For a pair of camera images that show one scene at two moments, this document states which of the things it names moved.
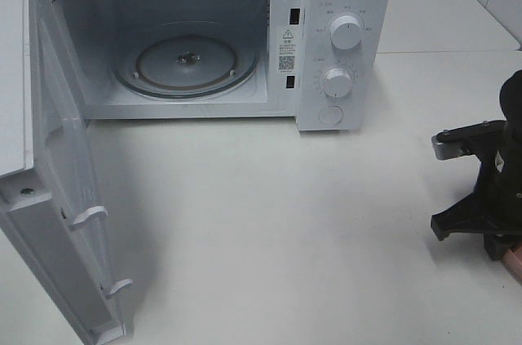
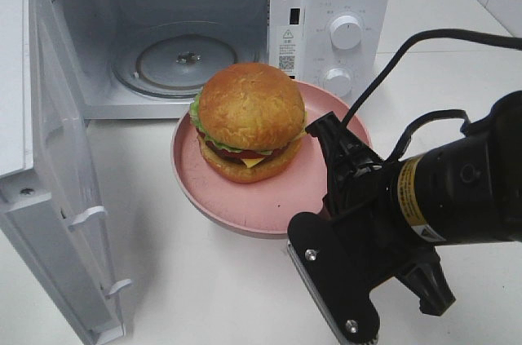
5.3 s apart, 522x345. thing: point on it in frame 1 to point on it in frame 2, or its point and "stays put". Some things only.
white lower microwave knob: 338,82 stays put
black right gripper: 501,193 to 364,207
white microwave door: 51,197 stays put
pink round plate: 513,258 to 267,205
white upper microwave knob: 346,32 stays put
